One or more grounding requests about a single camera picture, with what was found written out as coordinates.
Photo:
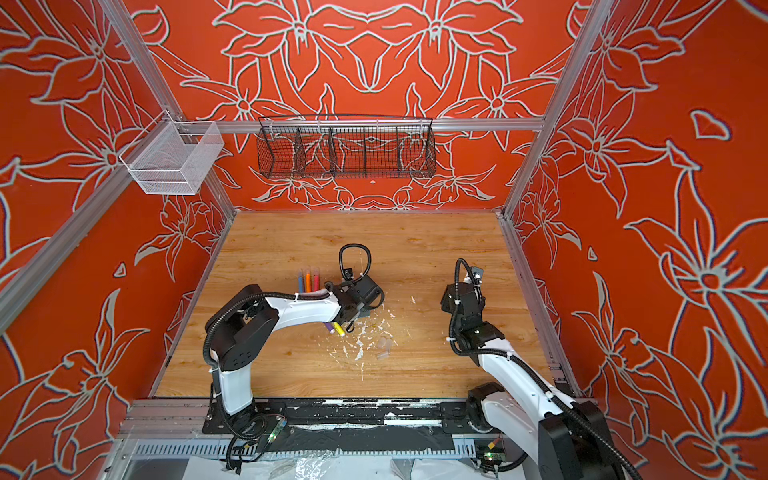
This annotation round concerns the white mesh basket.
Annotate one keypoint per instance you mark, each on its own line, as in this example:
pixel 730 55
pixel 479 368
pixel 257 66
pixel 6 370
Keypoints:
pixel 167 161

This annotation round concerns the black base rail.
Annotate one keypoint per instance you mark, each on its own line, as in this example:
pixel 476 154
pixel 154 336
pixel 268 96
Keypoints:
pixel 450 415

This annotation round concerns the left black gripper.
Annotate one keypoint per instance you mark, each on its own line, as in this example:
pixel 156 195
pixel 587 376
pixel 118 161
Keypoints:
pixel 369 289

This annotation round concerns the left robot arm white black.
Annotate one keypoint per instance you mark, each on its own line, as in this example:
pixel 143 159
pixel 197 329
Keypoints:
pixel 236 334

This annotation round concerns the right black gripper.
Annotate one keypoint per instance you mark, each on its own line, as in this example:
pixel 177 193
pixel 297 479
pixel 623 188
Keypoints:
pixel 468 283

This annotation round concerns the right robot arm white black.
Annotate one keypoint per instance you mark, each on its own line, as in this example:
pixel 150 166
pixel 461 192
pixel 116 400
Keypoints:
pixel 559 436

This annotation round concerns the yellow highlighter pen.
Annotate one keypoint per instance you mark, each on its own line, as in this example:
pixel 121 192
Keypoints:
pixel 341 332

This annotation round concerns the black wire basket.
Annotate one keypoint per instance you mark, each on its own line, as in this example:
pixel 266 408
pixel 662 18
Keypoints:
pixel 352 147

